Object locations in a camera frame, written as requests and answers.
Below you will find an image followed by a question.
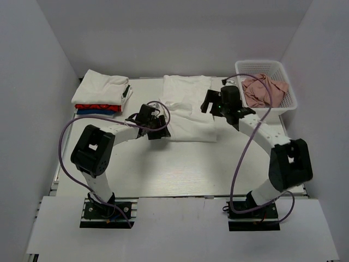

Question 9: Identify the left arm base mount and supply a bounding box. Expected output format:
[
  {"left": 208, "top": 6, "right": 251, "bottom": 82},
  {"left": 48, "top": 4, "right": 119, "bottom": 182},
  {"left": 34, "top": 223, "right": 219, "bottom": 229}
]
[{"left": 80, "top": 194, "right": 138, "bottom": 229}]

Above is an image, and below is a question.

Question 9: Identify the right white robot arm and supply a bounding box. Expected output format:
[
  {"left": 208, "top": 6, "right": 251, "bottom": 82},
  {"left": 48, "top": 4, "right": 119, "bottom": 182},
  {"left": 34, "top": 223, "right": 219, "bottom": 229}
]
[{"left": 201, "top": 86, "right": 313, "bottom": 218}]

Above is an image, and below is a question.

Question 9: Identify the pink crumpled t-shirt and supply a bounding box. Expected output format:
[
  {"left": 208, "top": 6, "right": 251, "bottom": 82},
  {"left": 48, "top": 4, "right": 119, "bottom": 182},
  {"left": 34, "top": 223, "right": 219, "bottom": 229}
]
[{"left": 242, "top": 74, "right": 289, "bottom": 108}]

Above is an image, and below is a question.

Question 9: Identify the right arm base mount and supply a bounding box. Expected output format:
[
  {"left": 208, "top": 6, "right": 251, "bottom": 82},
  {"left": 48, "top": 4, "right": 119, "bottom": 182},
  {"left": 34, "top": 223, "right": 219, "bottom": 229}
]
[{"left": 222, "top": 201, "right": 280, "bottom": 232}]

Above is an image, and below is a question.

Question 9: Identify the folded red t-shirt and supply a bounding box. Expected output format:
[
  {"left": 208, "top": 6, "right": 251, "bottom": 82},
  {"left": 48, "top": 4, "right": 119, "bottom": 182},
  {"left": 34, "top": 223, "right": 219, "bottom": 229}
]
[{"left": 75, "top": 104, "right": 122, "bottom": 112}]

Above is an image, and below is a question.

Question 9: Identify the white t-shirt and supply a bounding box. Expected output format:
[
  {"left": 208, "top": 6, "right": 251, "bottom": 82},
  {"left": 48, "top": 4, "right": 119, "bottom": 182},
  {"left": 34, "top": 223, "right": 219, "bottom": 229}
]
[
  {"left": 71, "top": 69, "right": 133, "bottom": 107},
  {"left": 160, "top": 75, "right": 217, "bottom": 142}
]

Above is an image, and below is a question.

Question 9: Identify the folded blue t-shirt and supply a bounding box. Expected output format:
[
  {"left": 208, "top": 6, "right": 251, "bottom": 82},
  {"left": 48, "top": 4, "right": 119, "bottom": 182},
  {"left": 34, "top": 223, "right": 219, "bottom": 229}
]
[{"left": 76, "top": 109, "right": 116, "bottom": 118}]

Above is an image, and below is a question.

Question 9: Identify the white plastic basket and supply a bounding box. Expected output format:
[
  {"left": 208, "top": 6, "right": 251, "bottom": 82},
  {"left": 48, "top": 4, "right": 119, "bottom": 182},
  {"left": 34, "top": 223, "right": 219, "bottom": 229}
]
[{"left": 235, "top": 60, "right": 298, "bottom": 117}]

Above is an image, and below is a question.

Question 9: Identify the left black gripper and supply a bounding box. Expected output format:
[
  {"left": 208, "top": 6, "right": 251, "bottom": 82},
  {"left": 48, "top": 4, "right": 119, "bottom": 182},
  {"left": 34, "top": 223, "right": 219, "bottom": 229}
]
[{"left": 147, "top": 115, "right": 171, "bottom": 140}]

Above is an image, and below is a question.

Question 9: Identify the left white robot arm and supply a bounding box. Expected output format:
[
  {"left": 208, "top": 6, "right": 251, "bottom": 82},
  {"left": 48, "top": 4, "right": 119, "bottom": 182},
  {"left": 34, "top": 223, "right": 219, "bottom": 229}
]
[{"left": 70, "top": 103, "right": 171, "bottom": 218}]

